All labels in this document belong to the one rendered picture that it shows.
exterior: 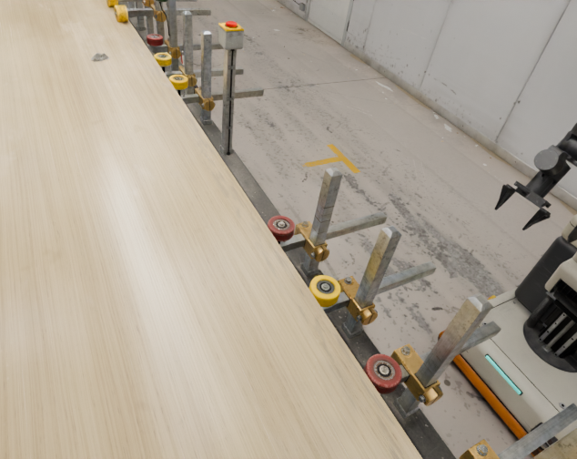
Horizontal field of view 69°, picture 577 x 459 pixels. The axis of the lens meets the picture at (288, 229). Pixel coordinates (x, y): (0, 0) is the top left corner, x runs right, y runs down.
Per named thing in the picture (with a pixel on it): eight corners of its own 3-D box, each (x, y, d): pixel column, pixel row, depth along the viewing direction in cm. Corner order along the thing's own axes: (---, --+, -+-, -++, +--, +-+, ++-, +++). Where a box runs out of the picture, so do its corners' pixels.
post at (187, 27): (192, 108, 221) (189, 9, 189) (194, 111, 219) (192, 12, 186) (186, 108, 219) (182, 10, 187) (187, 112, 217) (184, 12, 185)
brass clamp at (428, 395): (404, 352, 108) (410, 341, 104) (440, 400, 99) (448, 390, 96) (386, 362, 105) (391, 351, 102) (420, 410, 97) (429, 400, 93)
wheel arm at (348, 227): (379, 219, 149) (382, 209, 146) (384, 225, 147) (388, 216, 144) (268, 249, 130) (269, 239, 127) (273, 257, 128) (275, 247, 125)
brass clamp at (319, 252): (308, 231, 139) (310, 219, 136) (329, 259, 131) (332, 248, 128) (292, 235, 137) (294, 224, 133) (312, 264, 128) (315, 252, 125)
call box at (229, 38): (235, 44, 157) (237, 22, 152) (243, 51, 153) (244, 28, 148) (217, 45, 154) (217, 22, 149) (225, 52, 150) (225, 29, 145)
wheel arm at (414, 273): (425, 268, 133) (430, 259, 130) (432, 276, 131) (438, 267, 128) (308, 311, 115) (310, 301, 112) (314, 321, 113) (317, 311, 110)
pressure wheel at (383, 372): (376, 417, 95) (391, 393, 87) (348, 392, 98) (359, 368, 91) (393, 392, 100) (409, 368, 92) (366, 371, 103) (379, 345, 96)
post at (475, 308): (401, 403, 112) (481, 290, 79) (410, 415, 110) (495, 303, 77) (391, 409, 110) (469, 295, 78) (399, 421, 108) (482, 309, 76)
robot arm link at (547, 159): (599, 154, 112) (571, 137, 117) (590, 139, 104) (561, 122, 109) (562, 188, 116) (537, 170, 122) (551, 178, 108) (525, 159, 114)
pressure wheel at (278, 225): (284, 263, 126) (289, 236, 118) (259, 254, 127) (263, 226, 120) (293, 246, 132) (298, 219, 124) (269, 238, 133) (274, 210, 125)
